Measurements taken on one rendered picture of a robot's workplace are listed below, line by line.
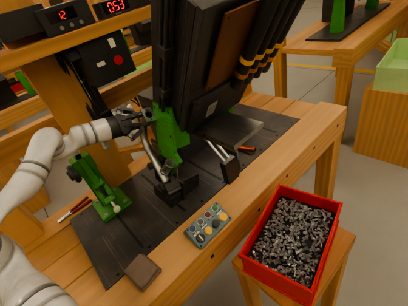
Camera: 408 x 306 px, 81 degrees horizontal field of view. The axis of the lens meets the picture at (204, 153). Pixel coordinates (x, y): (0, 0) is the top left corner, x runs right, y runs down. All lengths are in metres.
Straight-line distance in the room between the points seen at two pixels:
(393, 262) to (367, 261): 0.14
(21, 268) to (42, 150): 0.29
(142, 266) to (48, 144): 0.45
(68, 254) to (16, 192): 0.46
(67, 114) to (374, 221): 1.94
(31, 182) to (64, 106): 0.41
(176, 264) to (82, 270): 0.35
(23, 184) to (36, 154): 0.09
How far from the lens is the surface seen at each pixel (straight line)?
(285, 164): 1.04
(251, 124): 0.88
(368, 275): 1.84
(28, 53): 0.91
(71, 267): 1.06
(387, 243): 1.98
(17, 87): 7.75
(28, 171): 0.75
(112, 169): 1.21
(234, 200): 0.92
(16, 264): 0.69
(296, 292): 0.79
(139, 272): 0.83
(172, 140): 0.84
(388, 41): 4.34
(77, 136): 0.81
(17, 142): 1.17
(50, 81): 1.04
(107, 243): 1.00
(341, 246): 0.94
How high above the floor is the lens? 1.60
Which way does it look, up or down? 37 degrees down
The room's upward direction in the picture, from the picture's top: 16 degrees counter-clockwise
